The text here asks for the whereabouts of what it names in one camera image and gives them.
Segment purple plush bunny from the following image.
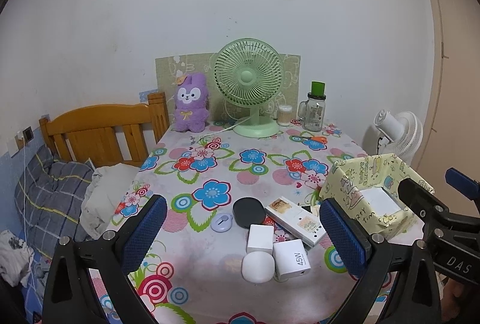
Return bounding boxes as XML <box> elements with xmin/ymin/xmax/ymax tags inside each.
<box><xmin>174</xmin><ymin>73</ymin><xmax>209</xmax><ymax>133</ymax></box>

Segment white rectangular remote box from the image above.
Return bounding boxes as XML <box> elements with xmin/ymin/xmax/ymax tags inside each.
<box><xmin>265</xmin><ymin>196</ymin><xmax>326</xmax><ymax>247</ymax></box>

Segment small white cube charger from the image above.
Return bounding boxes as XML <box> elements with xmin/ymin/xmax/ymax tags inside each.
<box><xmin>247</xmin><ymin>224</ymin><xmax>274</xmax><ymax>254</ymax></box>

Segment wooden bed headboard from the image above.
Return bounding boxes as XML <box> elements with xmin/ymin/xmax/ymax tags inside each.
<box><xmin>39</xmin><ymin>92</ymin><xmax>169</xmax><ymax>167</ymax></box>

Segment plaid grey pillow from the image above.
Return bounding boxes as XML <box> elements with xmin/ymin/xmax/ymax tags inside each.
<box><xmin>15</xmin><ymin>145</ymin><xmax>94</xmax><ymax>259</ymax></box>

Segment green desk fan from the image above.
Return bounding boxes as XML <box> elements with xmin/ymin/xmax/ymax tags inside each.
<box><xmin>213</xmin><ymin>38</ymin><xmax>284</xmax><ymax>138</ymax></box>

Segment white oval case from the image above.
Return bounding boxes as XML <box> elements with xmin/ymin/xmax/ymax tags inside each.
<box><xmin>241</xmin><ymin>251</ymin><xmax>275</xmax><ymax>284</ymax></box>

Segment wall power socket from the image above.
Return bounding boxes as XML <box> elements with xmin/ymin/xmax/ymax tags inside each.
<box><xmin>22</xmin><ymin>126</ymin><xmax>33</xmax><ymax>143</ymax></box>

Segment beige door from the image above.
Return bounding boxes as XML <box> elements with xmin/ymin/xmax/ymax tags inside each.
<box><xmin>414</xmin><ymin>0</ymin><xmax>479</xmax><ymax>216</ymax></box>

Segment white standing fan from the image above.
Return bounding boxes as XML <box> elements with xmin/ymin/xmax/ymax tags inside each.
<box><xmin>362</xmin><ymin>109</ymin><xmax>423</xmax><ymax>165</ymax></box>

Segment cartoon cardboard backboard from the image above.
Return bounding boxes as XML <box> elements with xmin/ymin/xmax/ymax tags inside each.
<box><xmin>155</xmin><ymin>53</ymin><xmax>301</xmax><ymax>122</ymax></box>

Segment yellow cartoon storage box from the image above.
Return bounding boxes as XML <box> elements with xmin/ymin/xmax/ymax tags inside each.
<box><xmin>320</xmin><ymin>153</ymin><xmax>434</xmax><ymax>239</ymax></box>

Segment glass jar green lid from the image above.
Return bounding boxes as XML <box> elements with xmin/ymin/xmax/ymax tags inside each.
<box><xmin>298</xmin><ymin>81</ymin><xmax>326</xmax><ymax>132</ymax></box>

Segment orange scissors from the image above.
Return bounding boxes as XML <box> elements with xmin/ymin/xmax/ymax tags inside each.
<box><xmin>307</xmin><ymin>136</ymin><xmax>328</xmax><ymax>144</ymax></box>

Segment black round case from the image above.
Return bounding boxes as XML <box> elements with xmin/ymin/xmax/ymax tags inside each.
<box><xmin>233</xmin><ymin>197</ymin><xmax>266</xmax><ymax>229</ymax></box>

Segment cotton swab container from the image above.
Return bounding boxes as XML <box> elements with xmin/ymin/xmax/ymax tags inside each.
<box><xmin>277</xmin><ymin>104</ymin><xmax>293</xmax><ymax>126</ymax></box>

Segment white crumpled cloth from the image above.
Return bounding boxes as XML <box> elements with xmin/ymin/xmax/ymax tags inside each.
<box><xmin>80</xmin><ymin>163</ymin><xmax>138</xmax><ymax>239</ymax></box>

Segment lilac round tape measure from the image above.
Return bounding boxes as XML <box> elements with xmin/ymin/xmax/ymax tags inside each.
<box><xmin>210</xmin><ymin>213</ymin><xmax>233</xmax><ymax>233</ymax></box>

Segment white 45W charger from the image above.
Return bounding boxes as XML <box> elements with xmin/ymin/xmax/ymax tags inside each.
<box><xmin>272</xmin><ymin>239</ymin><xmax>311</xmax><ymax>282</ymax></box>

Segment floral tablecloth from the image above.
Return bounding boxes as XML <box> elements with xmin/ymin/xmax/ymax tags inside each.
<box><xmin>88</xmin><ymin>118</ymin><xmax>432</xmax><ymax>324</ymax></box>

